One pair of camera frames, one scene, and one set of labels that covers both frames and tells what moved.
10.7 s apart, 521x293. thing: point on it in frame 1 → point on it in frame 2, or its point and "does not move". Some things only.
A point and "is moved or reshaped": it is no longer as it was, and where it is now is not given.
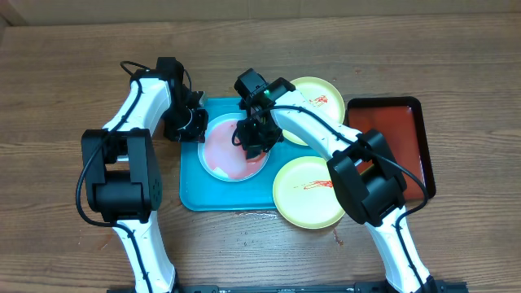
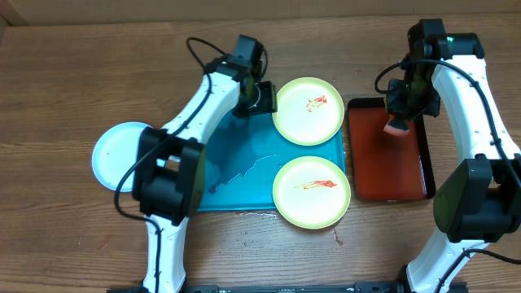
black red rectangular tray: [400, 121] does not move
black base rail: [443, 287] does not move
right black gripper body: [260, 140] → [413, 100]
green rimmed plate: [304, 192] does not move
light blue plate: [223, 159] is moved or reshaped
